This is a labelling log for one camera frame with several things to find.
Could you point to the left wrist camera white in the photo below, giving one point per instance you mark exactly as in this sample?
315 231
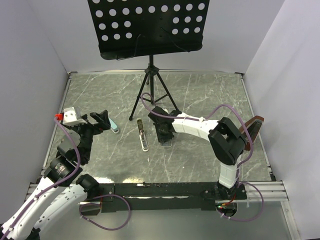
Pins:
71 116

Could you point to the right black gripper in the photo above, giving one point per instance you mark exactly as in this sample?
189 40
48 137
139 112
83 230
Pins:
161 138

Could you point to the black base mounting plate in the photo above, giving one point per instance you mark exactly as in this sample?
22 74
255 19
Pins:
163 196

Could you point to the brown wooden metronome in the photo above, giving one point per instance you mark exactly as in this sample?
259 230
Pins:
253 127

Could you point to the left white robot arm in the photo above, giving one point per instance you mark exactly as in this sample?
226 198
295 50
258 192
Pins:
62 183

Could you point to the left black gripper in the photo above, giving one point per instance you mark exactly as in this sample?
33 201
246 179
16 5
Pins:
102 118

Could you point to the light blue stapler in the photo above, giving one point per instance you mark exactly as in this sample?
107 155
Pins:
113 126

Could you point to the aluminium rail frame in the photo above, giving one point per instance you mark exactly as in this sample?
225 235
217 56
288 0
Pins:
119 158

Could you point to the black perforated music stand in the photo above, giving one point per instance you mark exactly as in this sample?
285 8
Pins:
126 29

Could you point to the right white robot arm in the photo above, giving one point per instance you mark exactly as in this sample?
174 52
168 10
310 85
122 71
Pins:
226 140

